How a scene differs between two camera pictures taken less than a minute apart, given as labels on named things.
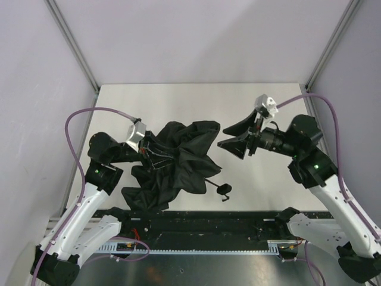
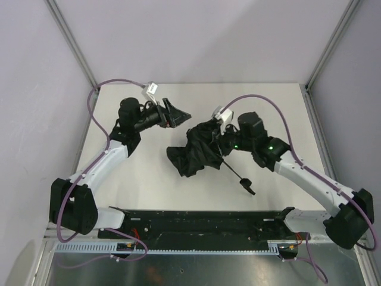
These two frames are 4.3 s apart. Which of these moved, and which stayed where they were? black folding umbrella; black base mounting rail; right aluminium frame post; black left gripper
Moved: black folding umbrella; black left gripper
Stayed: black base mounting rail; right aluminium frame post
